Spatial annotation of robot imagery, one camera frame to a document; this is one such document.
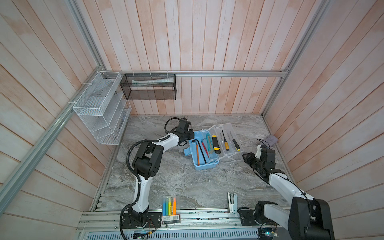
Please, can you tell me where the black yellow stubby screwdriver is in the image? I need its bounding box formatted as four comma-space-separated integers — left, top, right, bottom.
230, 131, 241, 152

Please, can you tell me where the black hex key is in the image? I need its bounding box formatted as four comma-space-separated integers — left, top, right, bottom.
192, 139, 207, 164

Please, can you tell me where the small yellow screwdriver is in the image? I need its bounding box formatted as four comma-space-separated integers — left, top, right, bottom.
222, 131, 230, 151

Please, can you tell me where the teal handled tool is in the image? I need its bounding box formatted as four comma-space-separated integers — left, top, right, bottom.
206, 134, 214, 154

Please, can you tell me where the blue plastic tool box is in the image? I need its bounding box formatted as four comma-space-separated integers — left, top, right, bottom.
184, 123, 244, 171

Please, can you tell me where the large black yellow screwdriver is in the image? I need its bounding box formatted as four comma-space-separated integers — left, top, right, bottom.
212, 135, 221, 155

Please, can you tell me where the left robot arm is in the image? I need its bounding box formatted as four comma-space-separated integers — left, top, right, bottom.
119, 117, 195, 232

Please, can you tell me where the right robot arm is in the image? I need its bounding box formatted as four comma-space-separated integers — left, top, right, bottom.
243, 145, 335, 240

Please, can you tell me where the highlighter pen pack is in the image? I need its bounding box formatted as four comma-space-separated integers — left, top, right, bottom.
162, 196, 181, 225

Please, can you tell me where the white stapler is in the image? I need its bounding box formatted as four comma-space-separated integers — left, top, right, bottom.
227, 192, 238, 214

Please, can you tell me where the black mesh basket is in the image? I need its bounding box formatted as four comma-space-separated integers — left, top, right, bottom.
120, 73, 177, 101

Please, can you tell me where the white wire mesh shelf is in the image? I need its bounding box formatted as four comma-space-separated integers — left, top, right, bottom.
73, 72, 132, 145

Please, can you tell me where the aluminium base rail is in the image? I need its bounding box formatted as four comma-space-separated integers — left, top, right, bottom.
76, 208, 243, 233

